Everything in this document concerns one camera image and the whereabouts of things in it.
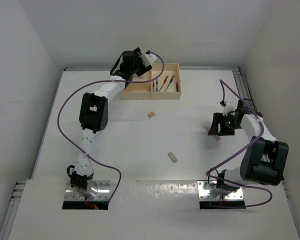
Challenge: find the metal base plate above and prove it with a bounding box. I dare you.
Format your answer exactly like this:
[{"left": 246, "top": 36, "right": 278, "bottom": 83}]
[
  {"left": 63, "top": 180, "right": 110, "bottom": 202},
  {"left": 197, "top": 180, "right": 244, "bottom": 202}
]

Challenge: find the red gel pen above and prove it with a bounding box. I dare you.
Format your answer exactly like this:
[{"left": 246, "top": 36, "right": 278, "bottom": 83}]
[{"left": 158, "top": 75, "right": 169, "bottom": 92}]

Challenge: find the grey speckled eraser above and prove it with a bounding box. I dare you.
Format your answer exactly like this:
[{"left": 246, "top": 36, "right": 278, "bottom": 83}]
[{"left": 168, "top": 152, "right": 178, "bottom": 163}]

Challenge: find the aluminium frame rail right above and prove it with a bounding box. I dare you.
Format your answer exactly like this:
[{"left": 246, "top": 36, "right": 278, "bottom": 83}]
[{"left": 233, "top": 66, "right": 276, "bottom": 179}]

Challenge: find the pink highlighter marker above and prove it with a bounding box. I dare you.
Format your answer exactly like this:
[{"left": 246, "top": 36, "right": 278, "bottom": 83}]
[{"left": 203, "top": 123, "right": 221, "bottom": 141}]

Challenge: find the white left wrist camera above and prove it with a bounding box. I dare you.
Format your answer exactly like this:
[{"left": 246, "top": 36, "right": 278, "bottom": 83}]
[{"left": 140, "top": 53, "right": 157, "bottom": 67}]

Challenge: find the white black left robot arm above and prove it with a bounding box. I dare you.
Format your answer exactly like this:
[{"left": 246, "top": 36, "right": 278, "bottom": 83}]
[{"left": 69, "top": 48, "right": 157, "bottom": 195}]

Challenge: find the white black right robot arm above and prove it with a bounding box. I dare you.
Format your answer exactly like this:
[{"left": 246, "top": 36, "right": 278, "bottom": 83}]
[{"left": 208, "top": 98, "right": 289, "bottom": 193}]

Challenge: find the small tan eraser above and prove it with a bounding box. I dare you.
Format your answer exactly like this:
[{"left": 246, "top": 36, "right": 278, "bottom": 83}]
[{"left": 148, "top": 111, "right": 155, "bottom": 118}]

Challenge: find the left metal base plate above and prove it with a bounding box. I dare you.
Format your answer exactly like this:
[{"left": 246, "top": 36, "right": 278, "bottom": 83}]
[{"left": 63, "top": 180, "right": 110, "bottom": 202}]

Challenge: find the blue gel pen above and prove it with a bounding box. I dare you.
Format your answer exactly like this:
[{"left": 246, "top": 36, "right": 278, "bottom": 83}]
[{"left": 164, "top": 75, "right": 175, "bottom": 92}]

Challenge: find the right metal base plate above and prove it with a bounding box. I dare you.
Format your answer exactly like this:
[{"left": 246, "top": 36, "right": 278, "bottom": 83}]
[{"left": 197, "top": 180, "right": 244, "bottom": 202}]

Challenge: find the cream wooden compartment tray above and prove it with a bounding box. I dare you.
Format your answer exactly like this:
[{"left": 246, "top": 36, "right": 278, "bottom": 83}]
[{"left": 121, "top": 63, "right": 182, "bottom": 100}]

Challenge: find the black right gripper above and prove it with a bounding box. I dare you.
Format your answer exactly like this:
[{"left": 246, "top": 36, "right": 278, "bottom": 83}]
[{"left": 208, "top": 112, "right": 241, "bottom": 136}]

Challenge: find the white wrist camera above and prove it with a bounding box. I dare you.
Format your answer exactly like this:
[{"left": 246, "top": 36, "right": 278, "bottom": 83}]
[
  {"left": 140, "top": 53, "right": 157, "bottom": 67},
  {"left": 220, "top": 100, "right": 236, "bottom": 116}
]

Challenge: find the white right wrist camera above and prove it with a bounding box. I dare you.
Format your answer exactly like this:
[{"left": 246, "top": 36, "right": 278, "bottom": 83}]
[{"left": 220, "top": 100, "right": 236, "bottom": 116}]

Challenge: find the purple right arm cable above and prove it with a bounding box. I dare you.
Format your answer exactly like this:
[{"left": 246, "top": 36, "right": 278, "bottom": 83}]
[{"left": 206, "top": 79, "right": 273, "bottom": 209}]

